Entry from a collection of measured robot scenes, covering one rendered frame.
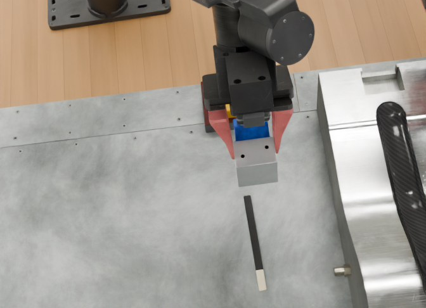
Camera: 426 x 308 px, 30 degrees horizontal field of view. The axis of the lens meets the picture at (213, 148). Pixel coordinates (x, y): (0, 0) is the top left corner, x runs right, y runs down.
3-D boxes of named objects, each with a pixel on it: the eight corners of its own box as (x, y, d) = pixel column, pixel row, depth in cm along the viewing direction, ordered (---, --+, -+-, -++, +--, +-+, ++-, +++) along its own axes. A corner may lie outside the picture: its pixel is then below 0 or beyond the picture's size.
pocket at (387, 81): (357, 83, 112) (359, 67, 109) (395, 78, 112) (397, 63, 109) (363, 109, 110) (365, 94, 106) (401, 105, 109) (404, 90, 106)
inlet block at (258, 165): (227, 99, 106) (224, 77, 101) (264, 94, 105) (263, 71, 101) (238, 187, 99) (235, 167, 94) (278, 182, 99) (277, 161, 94)
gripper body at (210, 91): (295, 102, 90) (290, 42, 86) (205, 114, 90) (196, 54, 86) (288, 77, 96) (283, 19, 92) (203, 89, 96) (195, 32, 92)
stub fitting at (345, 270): (348, 267, 100) (333, 269, 100) (349, 262, 99) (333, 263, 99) (350, 277, 100) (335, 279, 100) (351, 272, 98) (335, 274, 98)
